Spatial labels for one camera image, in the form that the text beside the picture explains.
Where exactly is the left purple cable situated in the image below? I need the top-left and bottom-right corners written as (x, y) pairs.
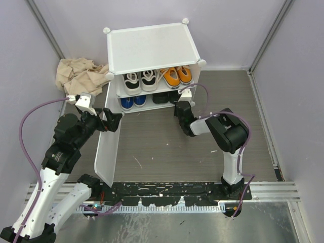
top-left (14, 95), bottom-right (76, 242)

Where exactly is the aluminium corner post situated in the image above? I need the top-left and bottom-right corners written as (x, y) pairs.
top-left (25, 0), bottom-right (65, 59)
top-left (248, 0), bottom-right (297, 74)

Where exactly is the white slotted cable duct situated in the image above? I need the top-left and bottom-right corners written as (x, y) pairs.
top-left (75, 202), bottom-right (226, 214)

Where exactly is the right aluminium corner post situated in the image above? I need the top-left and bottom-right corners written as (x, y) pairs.
top-left (248, 0), bottom-right (297, 74)

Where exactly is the blue sneaker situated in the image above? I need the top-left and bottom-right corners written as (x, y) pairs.
top-left (120, 97), bottom-right (134, 111)
top-left (134, 95), bottom-right (146, 107)

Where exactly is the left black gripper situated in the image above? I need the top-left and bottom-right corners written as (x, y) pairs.
top-left (75, 107), bottom-right (122, 148)

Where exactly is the black white sneaker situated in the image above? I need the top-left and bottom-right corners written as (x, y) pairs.
top-left (123, 72), bottom-right (141, 96)
top-left (140, 70), bottom-right (157, 92)

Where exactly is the left aluminium corner post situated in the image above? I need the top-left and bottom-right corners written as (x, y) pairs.
top-left (25, 0), bottom-right (65, 59)

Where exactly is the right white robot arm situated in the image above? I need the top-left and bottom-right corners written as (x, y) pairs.
top-left (174, 101), bottom-right (250, 199)

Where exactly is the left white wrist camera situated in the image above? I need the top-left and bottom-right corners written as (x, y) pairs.
top-left (75, 93), bottom-right (96, 115)

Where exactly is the black shoe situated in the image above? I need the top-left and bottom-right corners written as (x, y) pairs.
top-left (152, 92), bottom-right (169, 104)
top-left (168, 91), bottom-right (181, 104)

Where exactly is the orange sneaker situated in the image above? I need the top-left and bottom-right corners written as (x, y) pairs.
top-left (159, 67), bottom-right (180, 89)
top-left (176, 65), bottom-right (192, 85)

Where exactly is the beige crumpled cloth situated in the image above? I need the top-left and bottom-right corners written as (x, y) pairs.
top-left (55, 58), bottom-right (109, 96)

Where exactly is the white cabinet door panel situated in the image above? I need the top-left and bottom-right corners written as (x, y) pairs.
top-left (94, 125), bottom-right (120, 187)

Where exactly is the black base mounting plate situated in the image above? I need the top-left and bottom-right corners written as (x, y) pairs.
top-left (91, 182), bottom-right (252, 207)

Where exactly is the white plastic shoe cabinet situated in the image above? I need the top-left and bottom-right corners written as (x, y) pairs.
top-left (103, 19), bottom-right (206, 113)

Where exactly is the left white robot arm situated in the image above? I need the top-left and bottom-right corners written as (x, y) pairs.
top-left (1, 108), bottom-right (123, 242)

